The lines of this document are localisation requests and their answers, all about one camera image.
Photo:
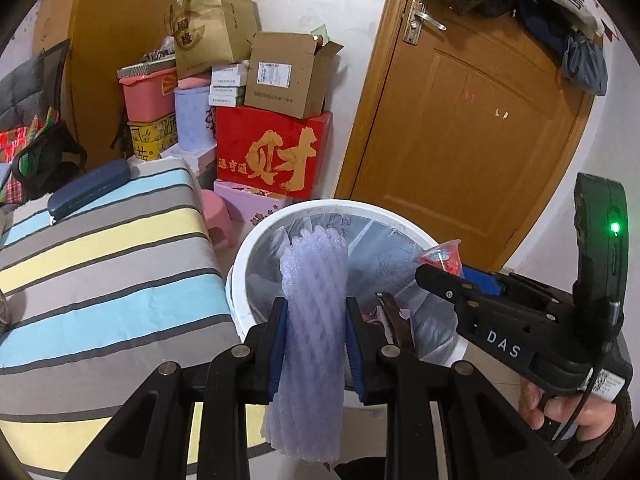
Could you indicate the red plaid bag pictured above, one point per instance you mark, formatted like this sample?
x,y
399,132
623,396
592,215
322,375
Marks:
x,y
25,140

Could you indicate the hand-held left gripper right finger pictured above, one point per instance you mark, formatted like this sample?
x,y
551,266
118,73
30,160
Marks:
x,y
355,355

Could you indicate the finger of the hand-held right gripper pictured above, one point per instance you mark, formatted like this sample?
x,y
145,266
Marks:
x,y
445,285
482,282

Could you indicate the striped cloth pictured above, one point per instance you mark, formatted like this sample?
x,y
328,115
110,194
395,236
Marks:
x,y
100,260

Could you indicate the dark blue glasses case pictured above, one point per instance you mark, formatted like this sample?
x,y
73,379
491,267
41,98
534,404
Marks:
x,y
90,190

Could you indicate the wooden wardrobe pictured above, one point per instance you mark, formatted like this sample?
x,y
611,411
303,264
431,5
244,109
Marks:
x,y
125,20

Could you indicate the yellow patterned box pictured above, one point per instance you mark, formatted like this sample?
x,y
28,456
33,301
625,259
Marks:
x,y
155,135

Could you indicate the grey flat box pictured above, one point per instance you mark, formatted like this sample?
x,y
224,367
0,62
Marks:
x,y
145,67

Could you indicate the person's right forearm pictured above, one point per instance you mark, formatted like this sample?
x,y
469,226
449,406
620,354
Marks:
x,y
615,447

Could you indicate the small white carton box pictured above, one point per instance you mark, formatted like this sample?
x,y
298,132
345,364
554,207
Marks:
x,y
226,103
227,92
230,75

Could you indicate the grey quilted cushion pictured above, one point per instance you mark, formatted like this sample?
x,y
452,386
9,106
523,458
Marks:
x,y
20,90

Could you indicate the lavender box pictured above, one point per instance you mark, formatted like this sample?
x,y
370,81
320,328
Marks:
x,y
192,120

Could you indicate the white foam net sleeve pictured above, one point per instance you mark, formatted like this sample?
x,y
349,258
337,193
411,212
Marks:
x,y
312,310

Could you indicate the white flat box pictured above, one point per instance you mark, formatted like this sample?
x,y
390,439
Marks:
x,y
192,157

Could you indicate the pink floral box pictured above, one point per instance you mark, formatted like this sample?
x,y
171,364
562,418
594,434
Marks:
x,y
250,205

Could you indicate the pink plastic stool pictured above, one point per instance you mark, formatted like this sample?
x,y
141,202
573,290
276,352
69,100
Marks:
x,y
217,215

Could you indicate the person's right hand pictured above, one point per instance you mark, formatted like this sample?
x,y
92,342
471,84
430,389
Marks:
x,y
575,417

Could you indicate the brown snack wrapper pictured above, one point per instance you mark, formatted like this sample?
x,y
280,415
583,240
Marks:
x,y
397,325

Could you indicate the red gift box gold print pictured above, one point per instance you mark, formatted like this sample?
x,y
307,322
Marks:
x,y
270,155

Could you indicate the pink storage bin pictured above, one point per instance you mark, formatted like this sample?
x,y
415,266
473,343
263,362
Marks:
x,y
150,97

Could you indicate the brown paper bag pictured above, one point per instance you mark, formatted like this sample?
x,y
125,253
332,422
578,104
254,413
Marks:
x,y
215,30

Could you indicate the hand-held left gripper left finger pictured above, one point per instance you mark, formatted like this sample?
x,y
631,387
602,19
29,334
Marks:
x,y
278,350

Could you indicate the black bag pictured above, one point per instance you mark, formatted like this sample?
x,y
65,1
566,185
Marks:
x,y
55,155

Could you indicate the wooden door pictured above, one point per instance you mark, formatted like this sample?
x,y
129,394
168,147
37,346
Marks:
x,y
450,135

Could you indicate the open cardboard box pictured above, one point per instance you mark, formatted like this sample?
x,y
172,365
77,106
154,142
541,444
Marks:
x,y
280,75

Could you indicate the red plastic cup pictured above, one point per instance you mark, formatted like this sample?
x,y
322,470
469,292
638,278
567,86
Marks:
x,y
442,256

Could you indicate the clear plastic bin liner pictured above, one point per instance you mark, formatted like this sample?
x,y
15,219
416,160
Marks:
x,y
390,255

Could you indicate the white trash bin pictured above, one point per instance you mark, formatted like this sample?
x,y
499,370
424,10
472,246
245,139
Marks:
x,y
320,207

